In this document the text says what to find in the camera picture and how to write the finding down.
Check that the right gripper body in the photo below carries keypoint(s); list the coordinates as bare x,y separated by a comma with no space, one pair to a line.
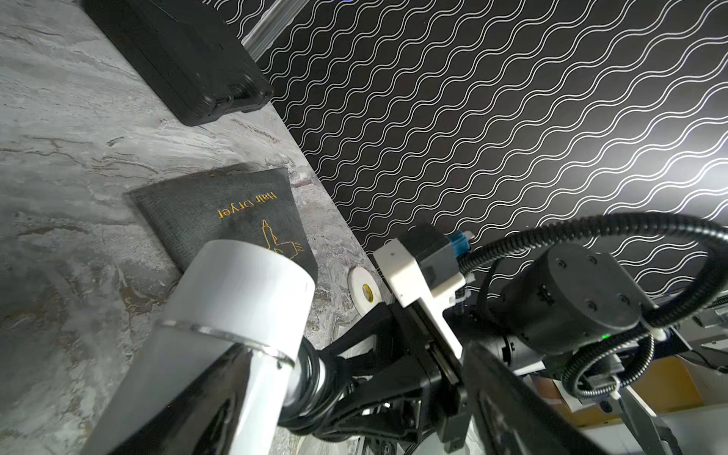
401,382

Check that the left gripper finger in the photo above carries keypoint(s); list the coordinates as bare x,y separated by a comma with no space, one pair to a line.
509,416

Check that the white hair dryer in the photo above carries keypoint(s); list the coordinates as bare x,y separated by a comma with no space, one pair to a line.
226,362

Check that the grey hair dryer bag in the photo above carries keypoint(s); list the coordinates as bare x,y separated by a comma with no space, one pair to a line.
230,203

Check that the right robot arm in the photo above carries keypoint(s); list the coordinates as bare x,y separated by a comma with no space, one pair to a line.
541,296

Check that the white tape roll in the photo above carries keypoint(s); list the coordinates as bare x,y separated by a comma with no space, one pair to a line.
366,289

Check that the black plastic case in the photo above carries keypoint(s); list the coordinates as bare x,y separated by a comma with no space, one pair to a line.
187,54

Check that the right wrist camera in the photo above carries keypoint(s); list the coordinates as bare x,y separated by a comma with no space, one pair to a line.
421,266

